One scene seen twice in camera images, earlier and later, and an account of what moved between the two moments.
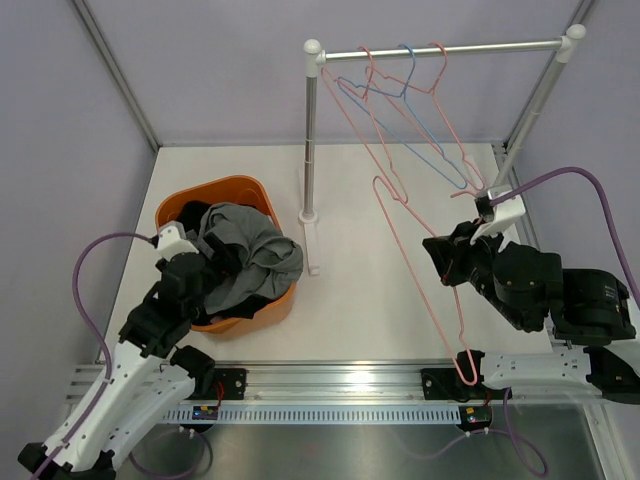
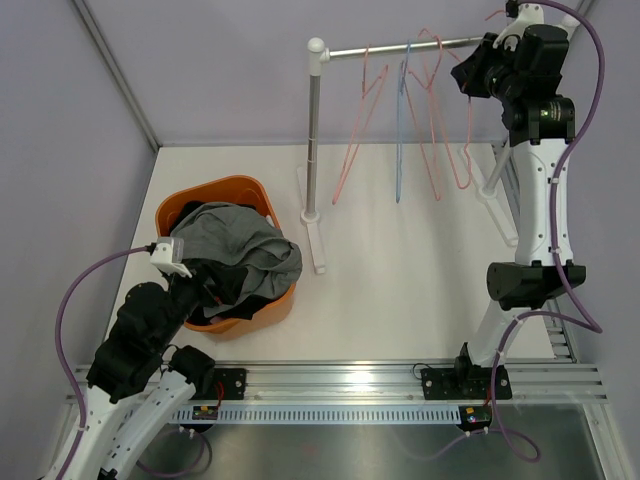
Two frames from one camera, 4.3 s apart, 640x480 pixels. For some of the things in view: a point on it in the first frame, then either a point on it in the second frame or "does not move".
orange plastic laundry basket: (250, 191) does not move
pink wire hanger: (419, 218) -> (495, 14)
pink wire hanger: (328, 75) -> (370, 96)
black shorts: (190, 215) -> (225, 282)
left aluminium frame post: (117, 72) does not move
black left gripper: (217, 274) does not move
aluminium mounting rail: (437, 385) does not move
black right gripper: (448, 253) -> (468, 73)
